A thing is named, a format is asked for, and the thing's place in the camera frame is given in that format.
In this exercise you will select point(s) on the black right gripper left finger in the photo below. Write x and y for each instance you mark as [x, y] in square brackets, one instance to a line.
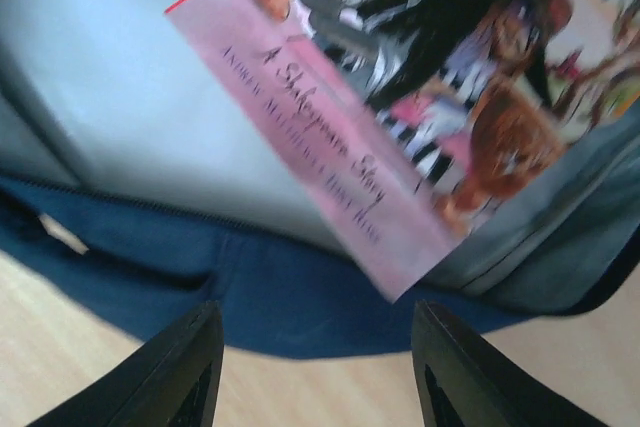
[171, 380]

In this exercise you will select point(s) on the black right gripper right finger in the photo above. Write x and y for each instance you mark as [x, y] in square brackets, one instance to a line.
[463, 380]

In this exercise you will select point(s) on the navy blue student backpack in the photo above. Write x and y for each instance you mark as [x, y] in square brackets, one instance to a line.
[133, 180]

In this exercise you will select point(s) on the yellow picture card booklet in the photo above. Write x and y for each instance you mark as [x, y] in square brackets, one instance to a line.
[458, 143]

